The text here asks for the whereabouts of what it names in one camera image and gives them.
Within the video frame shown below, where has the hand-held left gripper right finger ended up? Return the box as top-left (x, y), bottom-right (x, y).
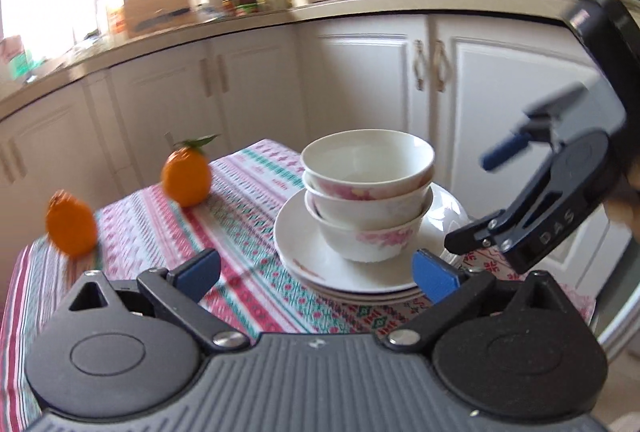
top-left (382, 248), bottom-right (587, 355)

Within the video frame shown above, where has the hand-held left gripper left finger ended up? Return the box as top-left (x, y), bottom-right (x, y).
top-left (65, 248), bottom-right (251, 355)

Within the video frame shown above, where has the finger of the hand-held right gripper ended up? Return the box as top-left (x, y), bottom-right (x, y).
top-left (480, 82), bottom-right (589, 172)
top-left (444, 208), bottom-right (517, 255)

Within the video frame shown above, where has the white bowl with pink flowers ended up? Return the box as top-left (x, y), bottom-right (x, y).
top-left (305, 206), bottom-right (431, 263)
top-left (304, 186), bottom-right (434, 233)
top-left (301, 129), bottom-right (436, 209)

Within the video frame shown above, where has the white plate with fruit print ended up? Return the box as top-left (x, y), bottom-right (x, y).
top-left (273, 184), bottom-right (471, 295)
top-left (300, 291), bottom-right (427, 309)
top-left (280, 262), bottom-right (427, 303)

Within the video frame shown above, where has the person's right forearm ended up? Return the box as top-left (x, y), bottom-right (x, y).
top-left (602, 161), bottom-right (640, 239)

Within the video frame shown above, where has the patterned striped tablecloth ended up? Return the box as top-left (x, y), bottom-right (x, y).
top-left (0, 139), bottom-right (597, 413)

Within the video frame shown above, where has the orange with green leaf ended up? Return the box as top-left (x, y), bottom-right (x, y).
top-left (160, 134), bottom-right (221, 208)

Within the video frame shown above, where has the orange without leaf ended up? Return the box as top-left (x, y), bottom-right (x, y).
top-left (44, 190), bottom-right (100, 257)

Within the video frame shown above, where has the kitchen countertop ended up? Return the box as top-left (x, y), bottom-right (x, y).
top-left (0, 0), bottom-right (581, 113)

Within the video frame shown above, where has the brown cardboard sheet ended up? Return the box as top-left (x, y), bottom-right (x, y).
top-left (122, 0), bottom-right (194, 38)

